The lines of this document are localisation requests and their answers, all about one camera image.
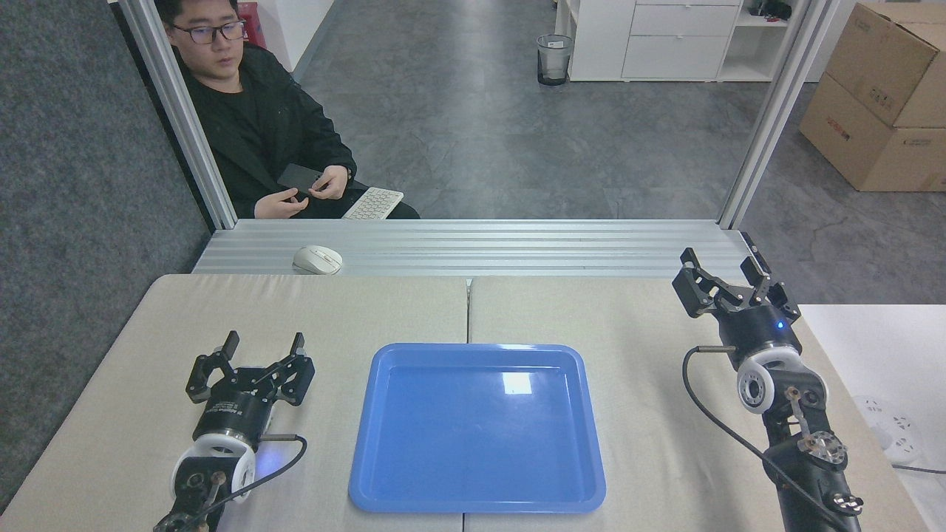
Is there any person's left hand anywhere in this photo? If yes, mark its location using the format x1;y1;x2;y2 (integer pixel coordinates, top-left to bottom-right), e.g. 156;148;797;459
309;165;351;201

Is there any white side table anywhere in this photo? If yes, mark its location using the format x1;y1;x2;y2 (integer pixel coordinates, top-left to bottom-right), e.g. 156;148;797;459
794;304;946;532

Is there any silver aluminium post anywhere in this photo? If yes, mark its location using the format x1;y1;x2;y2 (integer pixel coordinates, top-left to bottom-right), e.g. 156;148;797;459
118;0;239;231
717;0;843;230

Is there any person's right hand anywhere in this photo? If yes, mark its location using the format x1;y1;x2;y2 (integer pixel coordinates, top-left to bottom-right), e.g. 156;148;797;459
255;188;310;220

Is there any silver aluminium rail platform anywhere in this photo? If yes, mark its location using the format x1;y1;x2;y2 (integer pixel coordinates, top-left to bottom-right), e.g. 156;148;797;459
192;219;756;279

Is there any black smartphone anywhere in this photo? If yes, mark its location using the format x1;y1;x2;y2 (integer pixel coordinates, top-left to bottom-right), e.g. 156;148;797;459
277;163;327;197

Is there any grey waste bin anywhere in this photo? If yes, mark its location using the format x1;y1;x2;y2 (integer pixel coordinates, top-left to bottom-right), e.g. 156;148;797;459
537;34;574;86

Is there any white keyboard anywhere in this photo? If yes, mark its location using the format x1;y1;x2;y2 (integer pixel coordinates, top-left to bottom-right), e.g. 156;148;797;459
341;187;405;220

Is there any person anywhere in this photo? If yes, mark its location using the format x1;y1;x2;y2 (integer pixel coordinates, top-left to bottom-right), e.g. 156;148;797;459
154;0;422;220

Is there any white computer mouse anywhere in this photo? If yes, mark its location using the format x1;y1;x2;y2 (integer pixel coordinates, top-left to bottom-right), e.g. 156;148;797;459
292;245;344;276

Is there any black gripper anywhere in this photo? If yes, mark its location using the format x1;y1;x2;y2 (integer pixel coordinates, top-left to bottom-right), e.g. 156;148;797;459
185;330;316;451
672;248;805;370

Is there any small cardboard box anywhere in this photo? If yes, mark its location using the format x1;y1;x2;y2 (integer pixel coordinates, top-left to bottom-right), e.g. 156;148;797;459
825;1;946;129

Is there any large cardboard box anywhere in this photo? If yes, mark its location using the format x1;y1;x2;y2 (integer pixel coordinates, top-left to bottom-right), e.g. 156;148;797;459
799;72;946;193

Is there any white drawer cabinet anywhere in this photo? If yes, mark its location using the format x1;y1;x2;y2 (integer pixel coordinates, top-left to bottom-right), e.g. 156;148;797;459
554;0;796;83

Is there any white power strip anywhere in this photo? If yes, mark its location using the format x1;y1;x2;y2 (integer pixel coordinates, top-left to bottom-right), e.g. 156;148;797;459
851;395;924;466

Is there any blue plastic tray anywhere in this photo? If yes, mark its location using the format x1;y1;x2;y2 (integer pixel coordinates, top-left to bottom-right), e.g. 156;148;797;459
348;342;608;514

